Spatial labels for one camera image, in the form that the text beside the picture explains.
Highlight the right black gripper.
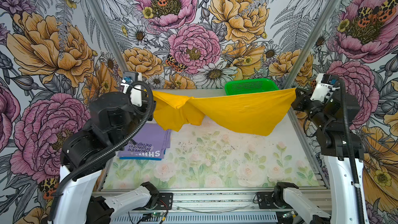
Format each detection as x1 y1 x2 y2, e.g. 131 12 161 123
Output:
291 87 331 129

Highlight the aluminium front rail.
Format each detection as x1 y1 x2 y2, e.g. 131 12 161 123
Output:
93 189 333 214

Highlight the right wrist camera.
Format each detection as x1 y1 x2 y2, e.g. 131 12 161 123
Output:
311 73 340 103

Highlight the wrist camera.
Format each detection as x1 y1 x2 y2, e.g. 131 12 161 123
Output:
120 71 143 107
311 73 340 103

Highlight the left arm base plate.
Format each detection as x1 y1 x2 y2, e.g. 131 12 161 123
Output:
154 192 174 211

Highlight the left aluminium corner post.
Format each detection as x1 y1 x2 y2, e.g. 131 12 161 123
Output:
86 0 129 73

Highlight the aluminium corner post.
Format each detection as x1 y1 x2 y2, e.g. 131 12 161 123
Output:
281 0 355 92
86 0 129 73

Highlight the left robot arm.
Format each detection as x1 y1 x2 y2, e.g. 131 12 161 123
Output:
44 87 159 224

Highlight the right green circuit board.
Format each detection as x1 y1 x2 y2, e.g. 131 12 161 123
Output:
282 211 296 218

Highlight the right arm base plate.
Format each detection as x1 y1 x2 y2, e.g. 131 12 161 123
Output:
255 192 279 209

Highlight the green plastic basket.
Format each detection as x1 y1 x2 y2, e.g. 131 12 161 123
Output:
224 78 279 95

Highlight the right aluminium corner post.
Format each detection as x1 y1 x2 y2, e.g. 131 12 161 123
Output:
281 0 355 92

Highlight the yellow t shirt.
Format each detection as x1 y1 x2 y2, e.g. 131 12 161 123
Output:
153 88 296 136

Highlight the green circuit board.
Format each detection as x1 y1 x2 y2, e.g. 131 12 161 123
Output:
143 212 167 219
282 211 296 218

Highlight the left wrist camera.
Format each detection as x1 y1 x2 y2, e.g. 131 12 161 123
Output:
120 71 143 107

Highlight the folded purple t shirt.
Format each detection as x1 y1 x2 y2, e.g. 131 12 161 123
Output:
118 123 171 160

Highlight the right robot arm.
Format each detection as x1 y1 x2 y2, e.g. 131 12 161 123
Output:
269 88 369 224

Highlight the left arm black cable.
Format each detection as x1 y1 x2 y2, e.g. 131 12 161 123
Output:
48 80 155 222

